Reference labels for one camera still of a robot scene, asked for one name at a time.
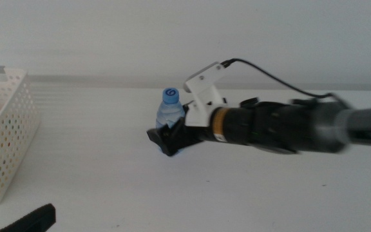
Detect small water bottle blue cap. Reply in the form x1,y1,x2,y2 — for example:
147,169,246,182
155,87,187,156

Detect white perforated plastic basket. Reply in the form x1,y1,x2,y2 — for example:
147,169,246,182
0,67,41,206

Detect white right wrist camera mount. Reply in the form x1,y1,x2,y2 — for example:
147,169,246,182
184,61,230,128

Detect black right camera cable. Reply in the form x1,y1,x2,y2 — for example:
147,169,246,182
220,57,336,99

